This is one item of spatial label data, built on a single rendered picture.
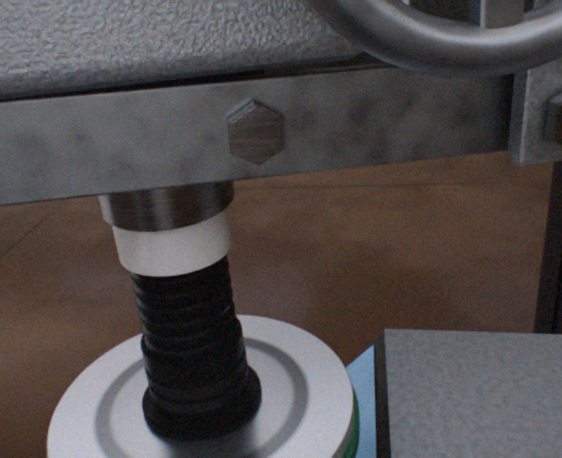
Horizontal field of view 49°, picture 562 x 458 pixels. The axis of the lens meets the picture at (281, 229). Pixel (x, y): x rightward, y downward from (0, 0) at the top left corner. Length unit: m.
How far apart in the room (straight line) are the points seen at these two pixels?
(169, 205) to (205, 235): 0.03
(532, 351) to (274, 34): 0.42
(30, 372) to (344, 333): 1.04
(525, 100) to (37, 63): 0.21
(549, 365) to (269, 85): 0.38
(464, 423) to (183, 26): 0.38
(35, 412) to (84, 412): 1.56
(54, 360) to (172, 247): 1.89
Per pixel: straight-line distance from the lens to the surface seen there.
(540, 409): 0.54
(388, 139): 0.32
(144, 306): 0.39
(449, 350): 0.58
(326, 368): 0.46
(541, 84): 0.32
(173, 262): 0.35
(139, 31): 0.24
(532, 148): 0.32
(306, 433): 0.42
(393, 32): 0.20
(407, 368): 0.56
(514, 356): 0.58
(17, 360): 2.28
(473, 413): 0.52
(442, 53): 0.20
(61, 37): 0.24
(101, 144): 0.30
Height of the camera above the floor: 1.21
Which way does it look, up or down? 26 degrees down
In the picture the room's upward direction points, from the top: 5 degrees counter-clockwise
